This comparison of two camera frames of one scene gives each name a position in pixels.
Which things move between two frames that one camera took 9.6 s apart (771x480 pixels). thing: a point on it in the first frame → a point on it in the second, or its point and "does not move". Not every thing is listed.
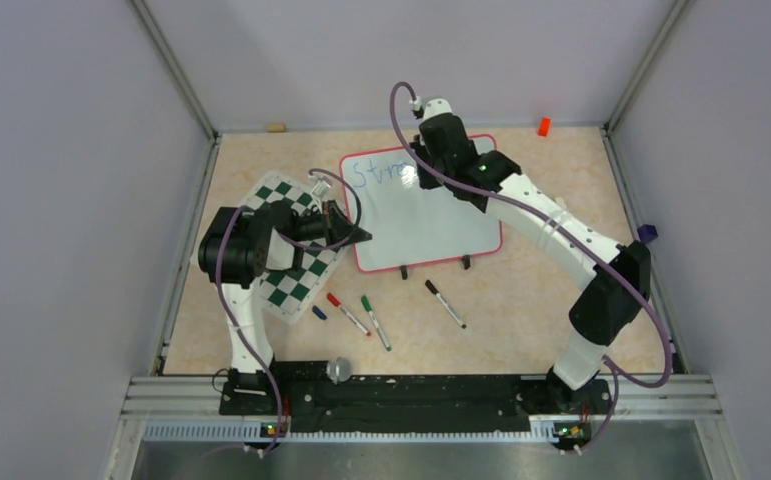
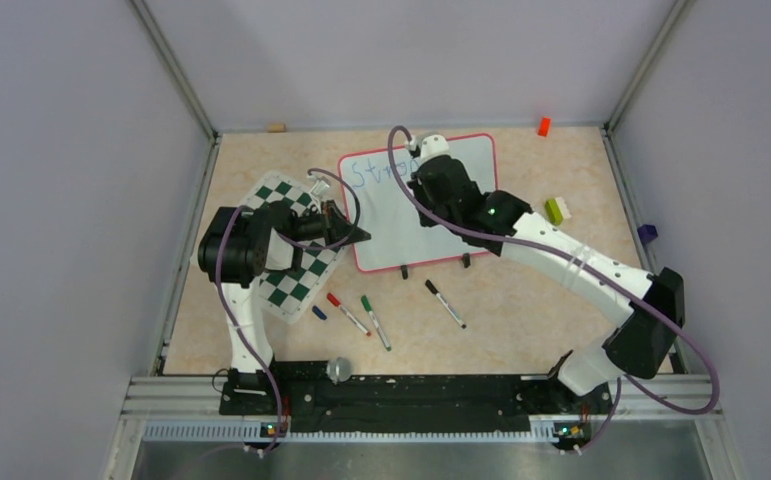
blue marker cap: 319,312 does not move
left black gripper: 338,219 does not move
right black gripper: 426,181 → 416,186
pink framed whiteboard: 409,225 does not move
